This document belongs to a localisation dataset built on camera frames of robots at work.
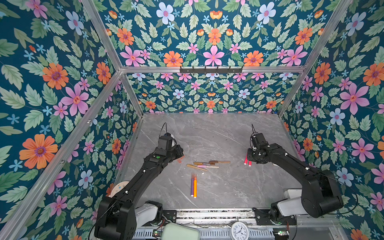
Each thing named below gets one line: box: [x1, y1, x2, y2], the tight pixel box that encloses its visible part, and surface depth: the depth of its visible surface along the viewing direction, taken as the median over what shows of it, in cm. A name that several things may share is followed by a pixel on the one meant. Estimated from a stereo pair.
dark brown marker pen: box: [209, 160, 231, 164], surface depth 95 cm
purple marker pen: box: [190, 173, 194, 197], surface depth 86 cm
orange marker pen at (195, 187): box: [193, 176, 198, 198], surface depth 85 cm
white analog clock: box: [230, 221, 250, 240], surface depth 68 cm
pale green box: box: [161, 222, 201, 240], surface depth 70 cm
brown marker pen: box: [193, 162, 215, 165], surface depth 95 cm
